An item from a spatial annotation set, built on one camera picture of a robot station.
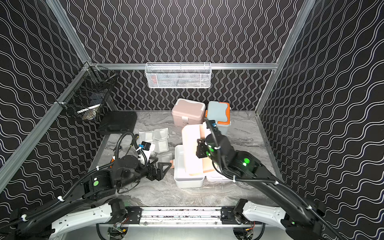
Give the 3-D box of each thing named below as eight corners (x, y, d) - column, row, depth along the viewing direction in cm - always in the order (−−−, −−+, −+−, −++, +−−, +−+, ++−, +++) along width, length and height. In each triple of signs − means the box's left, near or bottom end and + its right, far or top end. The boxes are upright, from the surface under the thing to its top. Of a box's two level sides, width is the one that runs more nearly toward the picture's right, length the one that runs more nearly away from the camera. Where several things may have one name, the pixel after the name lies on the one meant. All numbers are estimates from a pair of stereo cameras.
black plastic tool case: (99, 135, 108) (94, 130, 103) (109, 115, 121) (105, 109, 116) (131, 136, 108) (128, 130, 103) (138, 115, 121) (135, 109, 116)
